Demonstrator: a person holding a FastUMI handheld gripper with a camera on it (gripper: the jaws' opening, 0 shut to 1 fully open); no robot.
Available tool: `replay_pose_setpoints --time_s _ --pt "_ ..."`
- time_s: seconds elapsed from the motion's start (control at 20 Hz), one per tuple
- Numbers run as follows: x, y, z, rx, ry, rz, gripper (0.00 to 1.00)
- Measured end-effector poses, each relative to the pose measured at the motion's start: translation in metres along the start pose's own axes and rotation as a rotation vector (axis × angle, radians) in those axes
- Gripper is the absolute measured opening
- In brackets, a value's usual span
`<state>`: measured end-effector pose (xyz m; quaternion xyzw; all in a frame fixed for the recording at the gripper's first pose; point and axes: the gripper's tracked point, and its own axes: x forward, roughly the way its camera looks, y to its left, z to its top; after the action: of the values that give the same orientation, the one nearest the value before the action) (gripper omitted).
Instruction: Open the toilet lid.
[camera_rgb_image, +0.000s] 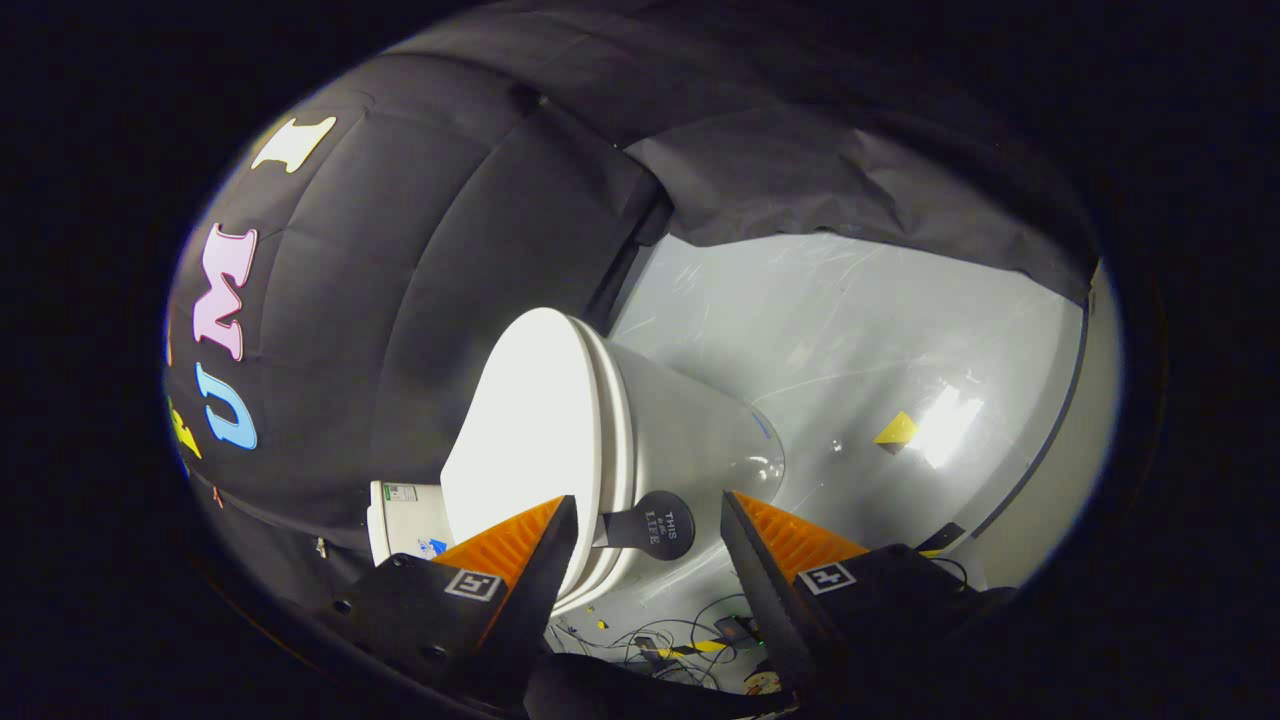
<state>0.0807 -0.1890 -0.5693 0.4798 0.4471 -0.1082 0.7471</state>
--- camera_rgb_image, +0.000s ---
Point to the yellow floor tape patch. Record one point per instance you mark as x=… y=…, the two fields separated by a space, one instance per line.
x=895 y=430

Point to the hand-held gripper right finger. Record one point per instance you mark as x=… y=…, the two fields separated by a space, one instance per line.
x=760 y=580

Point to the yellow black striped tape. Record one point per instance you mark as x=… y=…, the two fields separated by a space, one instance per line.
x=700 y=647

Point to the white toilet bowl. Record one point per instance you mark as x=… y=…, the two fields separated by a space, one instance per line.
x=690 y=440

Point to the black backdrop cloth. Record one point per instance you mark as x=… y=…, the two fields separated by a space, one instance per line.
x=420 y=250

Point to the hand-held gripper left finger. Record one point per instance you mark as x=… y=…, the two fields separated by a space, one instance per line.
x=540 y=590

